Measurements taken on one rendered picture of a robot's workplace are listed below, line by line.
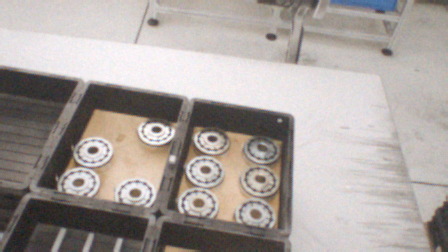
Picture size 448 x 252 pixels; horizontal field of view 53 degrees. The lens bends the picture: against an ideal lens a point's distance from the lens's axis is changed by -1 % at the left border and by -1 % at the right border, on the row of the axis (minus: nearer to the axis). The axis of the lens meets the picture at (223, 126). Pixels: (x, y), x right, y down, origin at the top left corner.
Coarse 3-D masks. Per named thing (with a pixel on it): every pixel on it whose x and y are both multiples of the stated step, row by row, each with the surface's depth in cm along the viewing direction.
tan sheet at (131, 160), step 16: (96, 112) 135; (96, 128) 130; (112, 128) 131; (128, 128) 132; (112, 144) 127; (128, 144) 127; (128, 160) 123; (144, 160) 124; (160, 160) 125; (112, 176) 119; (128, 176) 120; (144, 176) 120; (160, 176) 121; (112, 192) 116
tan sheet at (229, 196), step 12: (228, 132) 135; (240, 144) 132; (192, 156) 127; (228, 156) 128; (240, 156) 129; (228, 168) 125; (240, 168) 126; (276, 168) 127; (228, 180) 123; (180, 192) 118; (216, 192) 119; (228, 192) 120; (240, 192) 120; (228, 204) 117; (276, 204) 119; (228, 216) 115; (276, 216) 116; (276, 228) 114
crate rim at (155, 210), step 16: (80, 96) 125; (176, 96) 129; (64, 128) 116; (176, 128) 120; (176, 144) 116; (48, 160) 108; (48, 192) 102; (64, 192) 102; (160, 192) 105; (128, 208) 101; (144, 208) 102
